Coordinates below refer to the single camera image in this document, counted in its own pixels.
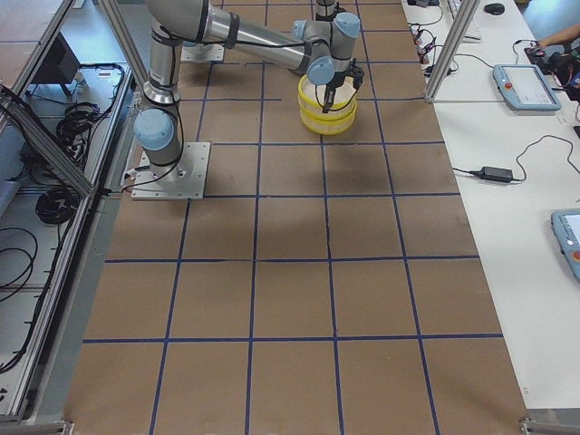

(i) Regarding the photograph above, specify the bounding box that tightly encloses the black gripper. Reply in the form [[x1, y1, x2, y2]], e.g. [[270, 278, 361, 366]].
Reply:
[[323, 61, 364, 113]]

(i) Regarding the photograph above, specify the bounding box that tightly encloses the yellow rimmed steamer layer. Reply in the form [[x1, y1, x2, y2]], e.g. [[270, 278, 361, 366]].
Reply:
[[299, 109, 356, 136], [298, 75, 357, 121]]

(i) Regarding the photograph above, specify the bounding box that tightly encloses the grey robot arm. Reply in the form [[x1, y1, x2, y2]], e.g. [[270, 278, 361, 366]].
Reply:
[[315, 0, 337, 22], [134, 1, 364, 185]]

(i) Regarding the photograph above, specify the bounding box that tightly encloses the black computer mouse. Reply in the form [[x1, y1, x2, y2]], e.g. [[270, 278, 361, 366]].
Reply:
[[483, 2, 505, 15]]

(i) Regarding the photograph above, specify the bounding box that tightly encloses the black laptop power brick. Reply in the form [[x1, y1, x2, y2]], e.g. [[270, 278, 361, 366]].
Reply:
[[469, 166, 515, 183]]

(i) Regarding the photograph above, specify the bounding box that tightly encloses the blue teach pendant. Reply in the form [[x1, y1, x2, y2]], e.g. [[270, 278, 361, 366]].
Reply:
[[551, 208, 580, 280], [492, 64, 561, 111]]

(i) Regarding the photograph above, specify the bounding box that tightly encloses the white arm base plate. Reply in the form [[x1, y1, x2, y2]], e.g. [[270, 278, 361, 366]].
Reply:
[[180, 41, 224, 63], [130, 142, 210, 200]]

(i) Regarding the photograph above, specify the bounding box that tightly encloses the aluminium frame post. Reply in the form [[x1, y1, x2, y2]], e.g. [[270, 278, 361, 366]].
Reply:
[[425, 0, 479, 102]]

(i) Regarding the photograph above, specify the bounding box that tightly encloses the black coiled cable bundle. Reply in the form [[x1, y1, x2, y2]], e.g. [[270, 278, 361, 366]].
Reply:
[[34, 186, 81, 224]]

